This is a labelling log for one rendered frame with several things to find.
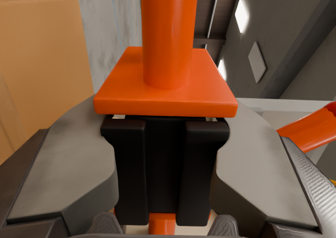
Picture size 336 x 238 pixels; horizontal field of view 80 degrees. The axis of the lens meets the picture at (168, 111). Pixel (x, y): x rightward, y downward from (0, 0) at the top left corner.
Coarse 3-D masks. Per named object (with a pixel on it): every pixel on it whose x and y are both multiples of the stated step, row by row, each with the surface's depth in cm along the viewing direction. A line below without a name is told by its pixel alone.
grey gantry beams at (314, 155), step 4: (324, 144) 252; (316, 148) 256; (320, 148) 256; (324, 148) 256; (308, 152) 268; (312, 152) 261; (316, 152) 259; (320, 152) 259; (308, 156) 268; (312, 156) 263; (316, 156) 263; (312, 160) 267; (316, 160) 267
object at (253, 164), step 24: (240, 120) 9; (264, 120) 9; (240, 144) 8; (264, 144) 8; (216, 168) 7; (240, 168) 7; (264, 168) 7; (288, 168) 7; (216, 192) 7; (240, 192) 6; (264, 192) 6; (288, 192) 6; (240, 216) 6; (264, 216) 5; (288, 216) 5; (312, 216) 5
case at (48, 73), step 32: (0, 0) 17; (32, 0) 19; (64, 0) 25; (0, 32) 16; (32, 32) 19; (64, 32) 25; (0, 64) 16; (32, 64) 19; (64, 64) 25; (0, 96) 16; (32, 96) 20; (64, 96) 26; (0, 128) 16; (32, 128) 20; (0, 160) 16
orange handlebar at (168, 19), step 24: (144, 0) 7; (168, 0) 7; (192, 0) 7; (144, 24) 8; (168, 24) 7; (192, 24) 8; (144, 48) 8; (168, 48) 8; (144, 72) 9; (168, 72) 8
